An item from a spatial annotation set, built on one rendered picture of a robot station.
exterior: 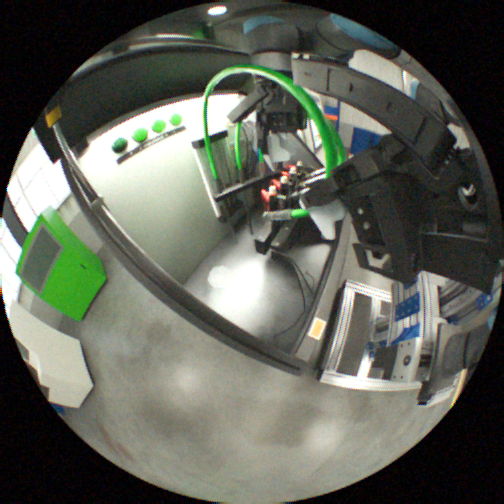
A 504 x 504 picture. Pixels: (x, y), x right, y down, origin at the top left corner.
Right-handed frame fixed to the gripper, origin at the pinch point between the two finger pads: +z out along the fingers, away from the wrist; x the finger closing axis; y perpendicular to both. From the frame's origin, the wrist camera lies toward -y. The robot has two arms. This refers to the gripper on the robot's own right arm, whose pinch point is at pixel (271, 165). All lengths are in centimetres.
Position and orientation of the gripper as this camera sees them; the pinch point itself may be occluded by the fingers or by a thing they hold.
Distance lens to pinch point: 37.0
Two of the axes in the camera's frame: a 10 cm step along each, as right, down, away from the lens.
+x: 5.2, -7.2, 4.5
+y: 8.4, 3.6, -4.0
